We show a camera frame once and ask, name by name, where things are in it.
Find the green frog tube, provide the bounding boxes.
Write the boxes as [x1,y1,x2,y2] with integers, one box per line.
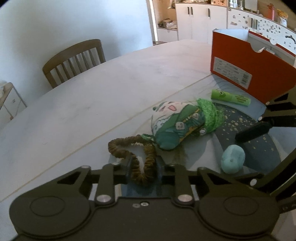
[211,89,251,106]

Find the red cardboard shoe box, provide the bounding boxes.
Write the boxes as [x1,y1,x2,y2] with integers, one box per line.
[210,29,295,103]

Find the white wall cabinets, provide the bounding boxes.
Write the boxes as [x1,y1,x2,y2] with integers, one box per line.
[146,0,296,61]

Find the brown scrunchie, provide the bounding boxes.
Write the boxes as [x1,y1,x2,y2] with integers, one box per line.
[108,135,157,186]

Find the green anime plush pouch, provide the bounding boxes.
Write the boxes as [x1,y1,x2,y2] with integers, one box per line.
[142,98,225,151]

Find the teal round sharpener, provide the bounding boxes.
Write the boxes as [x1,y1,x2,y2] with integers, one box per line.
[221,145,245,174]

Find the brown wooden chair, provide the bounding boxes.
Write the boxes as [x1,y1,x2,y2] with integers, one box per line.
[42,39,106,88]

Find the white drawer sideboard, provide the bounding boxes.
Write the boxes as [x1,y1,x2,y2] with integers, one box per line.
[0,82,27,129]

